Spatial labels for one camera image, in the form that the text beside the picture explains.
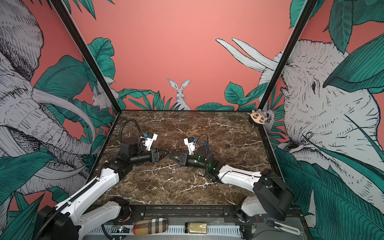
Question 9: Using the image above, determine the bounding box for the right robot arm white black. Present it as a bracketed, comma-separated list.
[169, 146, 295, 221]

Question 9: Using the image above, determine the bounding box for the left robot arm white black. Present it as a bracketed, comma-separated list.
[33, 132, 169, 240]

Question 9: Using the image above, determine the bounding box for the gold rectangular box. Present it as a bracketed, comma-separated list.
[185, 222, 208, 235]

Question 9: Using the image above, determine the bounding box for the plaid cylindrical case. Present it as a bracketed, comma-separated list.
[133, 218, 168, 236]

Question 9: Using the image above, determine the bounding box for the small circuit board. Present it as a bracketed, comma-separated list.
[111, 226, 131, 234]

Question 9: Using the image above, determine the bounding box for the cartoon face sticker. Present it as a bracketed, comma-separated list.
[249, 110, 269, 125]

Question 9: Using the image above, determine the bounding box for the white black tool at right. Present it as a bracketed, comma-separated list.
[267, 220, 302, 236]

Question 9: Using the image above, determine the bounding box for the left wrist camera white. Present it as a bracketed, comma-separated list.
[141, 133, 158, 151]

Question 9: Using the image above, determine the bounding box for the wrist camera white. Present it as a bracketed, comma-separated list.
[141, 133, 158, 151]
[184, 137, 197, 155]

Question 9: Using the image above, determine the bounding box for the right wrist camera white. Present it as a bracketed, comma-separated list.
[184, 137, 197, 155]

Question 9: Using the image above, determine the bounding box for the black front rail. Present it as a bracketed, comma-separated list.
[89, 204, 304, 224]

